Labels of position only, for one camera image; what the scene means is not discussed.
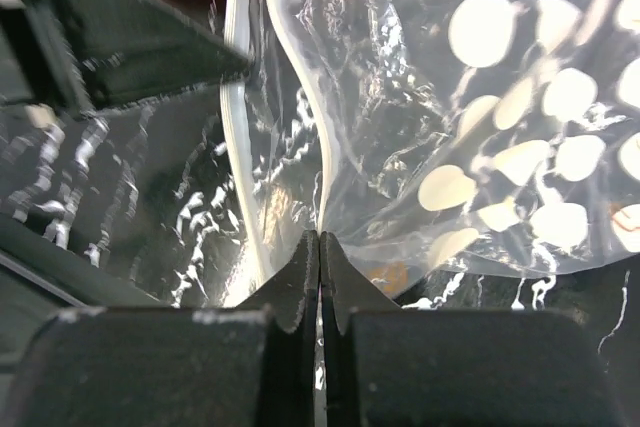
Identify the polka dot zip bag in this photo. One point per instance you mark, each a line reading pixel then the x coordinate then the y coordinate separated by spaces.
pixel 479 137

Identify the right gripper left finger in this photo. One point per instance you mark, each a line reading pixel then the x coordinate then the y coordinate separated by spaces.
pixel 290 298

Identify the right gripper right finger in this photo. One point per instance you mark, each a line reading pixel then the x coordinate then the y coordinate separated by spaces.
pixel 347 297

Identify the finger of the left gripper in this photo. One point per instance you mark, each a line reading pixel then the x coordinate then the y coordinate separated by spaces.
pixel 117 52

